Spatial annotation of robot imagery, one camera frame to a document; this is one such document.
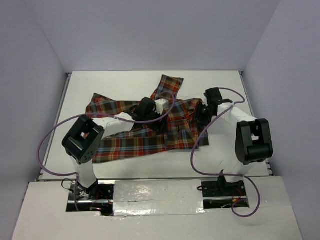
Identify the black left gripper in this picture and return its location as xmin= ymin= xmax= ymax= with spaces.
xmin=143 ymin=108 xmax=168 ymax=134

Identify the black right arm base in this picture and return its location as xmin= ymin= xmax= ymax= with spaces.
xmin=197 ymin=171 xmax=246 ymax=198

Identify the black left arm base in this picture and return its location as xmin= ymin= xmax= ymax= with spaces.
xmin=61 ymin=178 xmax=115 ymax=201

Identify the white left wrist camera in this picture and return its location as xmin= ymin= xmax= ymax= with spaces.
xmin=155 ymin=98 xmax=169 ymax=115

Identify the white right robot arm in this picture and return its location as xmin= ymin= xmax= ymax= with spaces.
xmin=190 ymin=87 xmax=274 ymax=196

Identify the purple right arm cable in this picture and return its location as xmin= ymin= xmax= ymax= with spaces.
xmin=190 ymin=87 xmax=262 ymax=218

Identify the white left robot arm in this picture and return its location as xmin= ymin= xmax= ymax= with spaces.
xmin=62 ymin=97 xmax=169 ymax=199

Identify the aluminium table frame rail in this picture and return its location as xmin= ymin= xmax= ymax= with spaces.
xmin=239 ymin=70 xmax=274 ymax=176

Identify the glossy white tape patch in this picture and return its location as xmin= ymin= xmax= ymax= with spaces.
xmin=113 ymin=179 xmax=205 ymax=217

